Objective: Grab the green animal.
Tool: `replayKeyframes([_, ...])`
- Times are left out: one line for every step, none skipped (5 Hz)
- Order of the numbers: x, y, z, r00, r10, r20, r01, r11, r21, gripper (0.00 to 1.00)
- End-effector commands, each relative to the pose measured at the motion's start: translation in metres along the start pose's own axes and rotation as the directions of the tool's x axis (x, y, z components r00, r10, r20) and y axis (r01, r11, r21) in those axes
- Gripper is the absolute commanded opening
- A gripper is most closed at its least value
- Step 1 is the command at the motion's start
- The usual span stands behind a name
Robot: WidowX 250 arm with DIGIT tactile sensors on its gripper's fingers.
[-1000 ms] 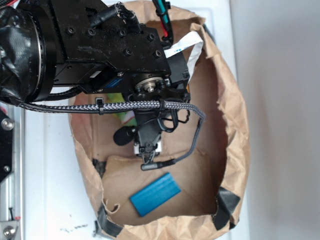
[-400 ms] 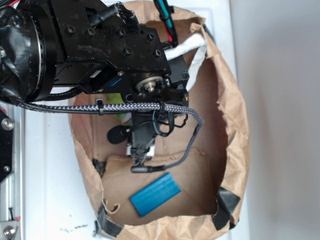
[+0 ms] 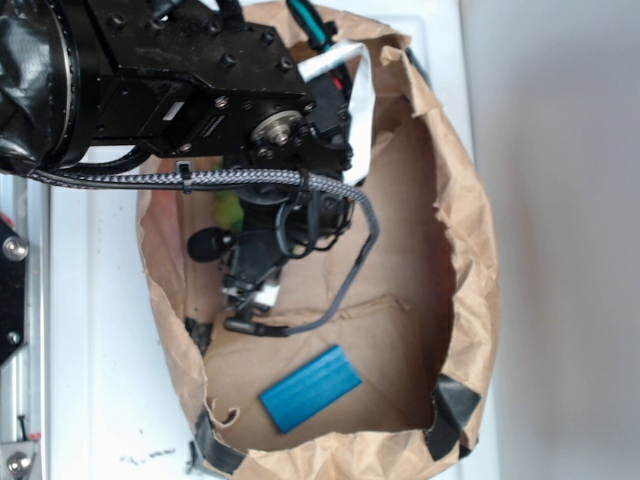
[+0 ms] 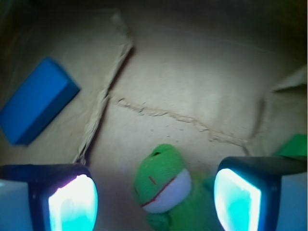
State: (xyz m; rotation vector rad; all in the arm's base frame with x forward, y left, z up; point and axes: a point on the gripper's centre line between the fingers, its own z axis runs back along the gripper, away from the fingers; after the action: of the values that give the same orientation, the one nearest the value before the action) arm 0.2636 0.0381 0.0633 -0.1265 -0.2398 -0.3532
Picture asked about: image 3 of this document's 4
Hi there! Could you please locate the blue rectangular block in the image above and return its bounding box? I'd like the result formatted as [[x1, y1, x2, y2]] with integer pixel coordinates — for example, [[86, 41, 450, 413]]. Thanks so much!
[[259, 345, 362, 434]]

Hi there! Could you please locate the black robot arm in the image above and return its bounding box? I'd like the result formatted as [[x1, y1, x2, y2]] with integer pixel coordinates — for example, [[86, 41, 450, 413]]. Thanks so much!
[[1, 1, 355, 335]]

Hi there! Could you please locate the grey braided cable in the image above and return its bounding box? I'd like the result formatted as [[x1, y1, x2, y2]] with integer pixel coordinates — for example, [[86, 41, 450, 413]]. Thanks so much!
[[24, 167, 381, 337]]

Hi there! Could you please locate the brown paper bag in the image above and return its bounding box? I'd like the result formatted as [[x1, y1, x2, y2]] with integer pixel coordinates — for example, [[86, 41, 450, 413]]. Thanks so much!
[[137, 2, 500, 479]]

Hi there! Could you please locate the white ribbon cable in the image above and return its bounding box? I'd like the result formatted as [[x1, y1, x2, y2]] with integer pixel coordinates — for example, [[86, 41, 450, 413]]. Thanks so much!
[[299, 42, 376, 184]]

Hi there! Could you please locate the aluminium frame rail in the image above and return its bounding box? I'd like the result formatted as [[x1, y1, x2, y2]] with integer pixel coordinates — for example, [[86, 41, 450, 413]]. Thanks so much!
[[1, 175, 49, 479]]

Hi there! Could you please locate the green toy animal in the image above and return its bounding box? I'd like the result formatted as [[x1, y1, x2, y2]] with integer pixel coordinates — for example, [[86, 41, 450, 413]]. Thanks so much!
[[214, 191, 244, 232]]

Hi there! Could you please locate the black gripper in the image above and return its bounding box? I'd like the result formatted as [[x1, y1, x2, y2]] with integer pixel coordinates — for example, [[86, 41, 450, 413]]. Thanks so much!
[[187, 74, 353, 320]]

